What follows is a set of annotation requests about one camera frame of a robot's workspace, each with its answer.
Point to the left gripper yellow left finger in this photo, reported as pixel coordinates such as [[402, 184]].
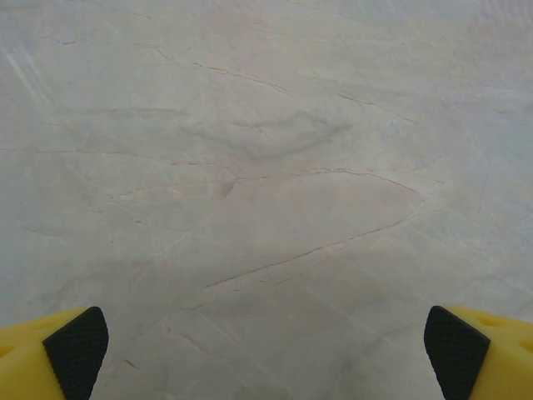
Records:
[[37, 362]]

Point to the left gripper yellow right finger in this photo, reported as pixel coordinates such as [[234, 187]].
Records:
[[491, 358]]

